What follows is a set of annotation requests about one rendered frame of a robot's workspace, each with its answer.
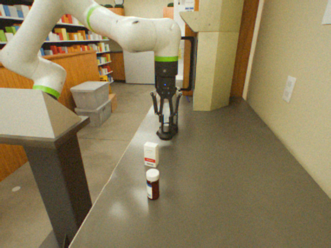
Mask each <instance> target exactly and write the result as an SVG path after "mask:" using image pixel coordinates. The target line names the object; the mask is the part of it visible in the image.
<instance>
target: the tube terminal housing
mask: <svg viewBox="0 0 331 248"><path fill-rule="evenodd" d="M243 6H244V0H199V11H200V21H199V31H198V32H197V40H198V43H197V59H196V82H195V92H194V90H193V110H194V111H213V110H215V109H218V108H220V107H225V106H227V105H228V104H229V97H230V93H231V86H232V75H233V68H234V64H235V57H236V51H237V46H238V36H239V29H240V24H241V17H242V10H243Z"/></svg>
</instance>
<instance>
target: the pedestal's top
mask: <svg viewBox="0 0 331 248"><path fill-rule="evenodd" d="M79 117H80V118H81V120H80V121H79V122H77V123H75V125H73V126H71V127H70V128H69V129H67V130H66V131H64V132H63V133H61V134H60V135H59V136H58V137H56V138H40V137H32V136H19V135H6V134H0V144H6V145H23V146H34V147H40V148H51V149H57V148H58V146H60V145H62V144H63V143H64V142H65V141H67V140H68V139H69V138H71V137H72V136H73V135H74V134H75V133H78V131H79V130H81V129H83V128H84V127H85V126H87V124H89V123H90V117H89V116H79Z"/></svg>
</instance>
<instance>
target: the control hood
mask: <svg viewBox="0 0 331 248"><path fill-rule="evenodd" d="M179 14H180V16H181V18H182V20H183V21H185V23H186V24H187V25H188V26H189V27H190V28H191V29H192V31H193V32H194V33H197V32H198V31H199V21H200V11H179Z"/></svg>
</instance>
